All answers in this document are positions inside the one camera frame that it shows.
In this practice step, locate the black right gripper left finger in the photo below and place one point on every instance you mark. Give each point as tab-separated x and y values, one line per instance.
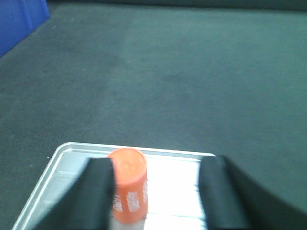
88	202

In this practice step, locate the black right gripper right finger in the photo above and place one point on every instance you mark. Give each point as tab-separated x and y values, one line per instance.
232	200

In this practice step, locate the green conveyor belt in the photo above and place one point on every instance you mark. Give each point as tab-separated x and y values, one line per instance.
223	81

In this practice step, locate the silver metal tray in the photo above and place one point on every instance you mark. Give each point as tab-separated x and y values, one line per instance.
174	202

